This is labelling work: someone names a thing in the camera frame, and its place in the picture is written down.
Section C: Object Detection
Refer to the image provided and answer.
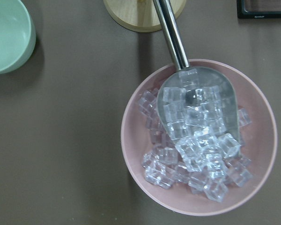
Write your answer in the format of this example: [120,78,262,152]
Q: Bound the black tray corner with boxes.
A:
[237,0,281,19]

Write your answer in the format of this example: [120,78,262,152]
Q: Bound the wooden mug tree stand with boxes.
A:
[104,0,186,33]

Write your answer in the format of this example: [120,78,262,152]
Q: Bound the mint green bowl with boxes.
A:
[0,0,36,74]

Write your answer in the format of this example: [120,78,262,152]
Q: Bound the pink bowl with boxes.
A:
[121,59,278,216]

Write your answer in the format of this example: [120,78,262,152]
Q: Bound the clear ice cubes pile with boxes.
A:
[138,69,252,202]

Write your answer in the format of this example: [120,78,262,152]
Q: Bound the steel ice scoop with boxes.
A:
[153,0,240,141]

